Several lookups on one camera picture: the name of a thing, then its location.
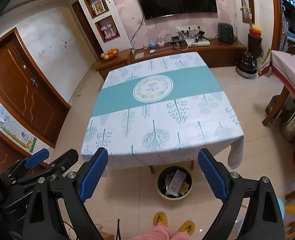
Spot leaf-print tablecloth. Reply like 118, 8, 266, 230
81, 52, 244, 169

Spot fruit bowl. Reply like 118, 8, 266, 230
100, 48, 119, 61

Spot blue teapot ornament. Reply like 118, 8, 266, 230
148, 39, 157, 49

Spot brown wooden door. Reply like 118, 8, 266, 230
0, 28, 71, 147

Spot dark green toaster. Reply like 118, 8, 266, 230
217, 23, 234, 43

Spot framed picture in niche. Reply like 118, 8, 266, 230
93, 0, 105, 15

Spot black cable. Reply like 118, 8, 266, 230
115, 218, 122, 240

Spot pink dumbbells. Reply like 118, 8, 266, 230
101, 24, 116, 40

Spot white power strip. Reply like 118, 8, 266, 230
185, 38, 210, 47

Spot wooden tv cabinet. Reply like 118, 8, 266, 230
95, 39, 247, 79

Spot pink trouser legs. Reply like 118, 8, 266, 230
129, 224, 191, 240

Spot red white flat box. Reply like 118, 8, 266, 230
166, 170, 186, 197

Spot left yellow slipper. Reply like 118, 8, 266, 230
153, 212, 167, 226

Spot side table pink cloth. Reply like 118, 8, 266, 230
259, 50, 295, 99

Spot dark stacked pot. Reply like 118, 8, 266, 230
236, 51, 257, 79

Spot yellow-rimmed black trash bin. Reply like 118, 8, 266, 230
157, 166, 193, 201

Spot yellow slipper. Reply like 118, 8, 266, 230
153, 212, 167, 226
177, 220, 195, 236

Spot right yellow slipper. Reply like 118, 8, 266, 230
177, 220, 195, 236

